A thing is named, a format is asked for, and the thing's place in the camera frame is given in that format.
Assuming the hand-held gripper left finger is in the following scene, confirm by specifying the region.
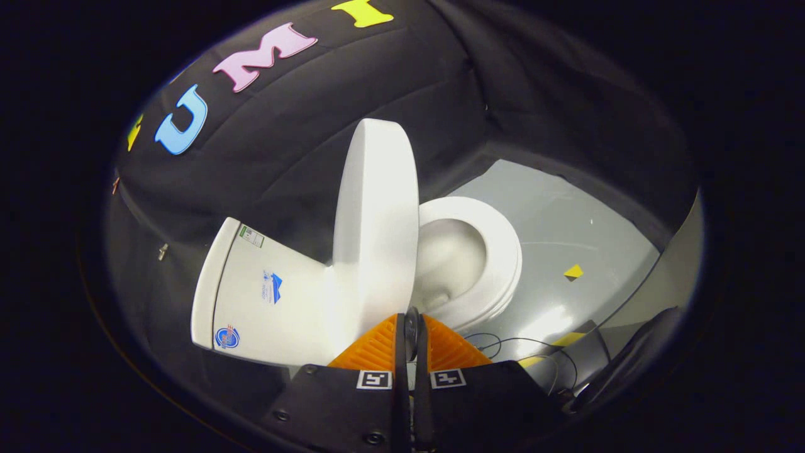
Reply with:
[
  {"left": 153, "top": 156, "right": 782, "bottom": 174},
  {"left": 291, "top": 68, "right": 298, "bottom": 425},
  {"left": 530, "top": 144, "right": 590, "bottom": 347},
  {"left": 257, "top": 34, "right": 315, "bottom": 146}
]
[{"left": 260, "top": 307, "right": 413, "bottom": 453}]

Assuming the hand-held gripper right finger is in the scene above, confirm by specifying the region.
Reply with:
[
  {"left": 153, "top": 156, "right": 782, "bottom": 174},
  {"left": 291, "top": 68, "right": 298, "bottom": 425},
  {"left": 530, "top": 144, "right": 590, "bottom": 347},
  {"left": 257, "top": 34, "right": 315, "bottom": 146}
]
[{"left": 412, "top": 308, "right": 568, "bottom": 453}]

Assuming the white ceramic toilet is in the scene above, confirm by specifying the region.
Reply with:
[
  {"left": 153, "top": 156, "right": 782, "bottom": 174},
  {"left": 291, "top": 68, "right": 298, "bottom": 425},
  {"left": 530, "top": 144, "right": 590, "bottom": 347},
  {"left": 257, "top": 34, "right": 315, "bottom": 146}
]
[{"left": 191, "top": 208, "right": 504, "bottom": 367}]

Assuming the white toilet seat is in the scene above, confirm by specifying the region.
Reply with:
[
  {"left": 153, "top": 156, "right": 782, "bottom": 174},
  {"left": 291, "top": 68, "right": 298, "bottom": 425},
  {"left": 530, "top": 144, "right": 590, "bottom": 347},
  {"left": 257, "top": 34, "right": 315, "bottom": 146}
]
[{"left": 415, "top": 196, "right": 523, "bottom": 332}]

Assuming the black backdrop cloth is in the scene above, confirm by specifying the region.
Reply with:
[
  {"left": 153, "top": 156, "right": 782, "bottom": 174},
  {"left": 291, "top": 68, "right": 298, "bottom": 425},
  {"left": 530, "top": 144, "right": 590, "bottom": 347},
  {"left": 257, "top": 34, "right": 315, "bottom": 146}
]
[{"left": 104, "top": 0, "right": 692, "bottom": 410}]

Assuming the thin black cable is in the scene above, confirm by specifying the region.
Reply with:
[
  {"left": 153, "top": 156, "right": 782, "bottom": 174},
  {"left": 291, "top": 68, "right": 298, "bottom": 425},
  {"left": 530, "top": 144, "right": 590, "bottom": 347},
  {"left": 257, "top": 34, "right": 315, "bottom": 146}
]
[{"left": 464, "top": 332, "right": 579, "bottom": 398}]

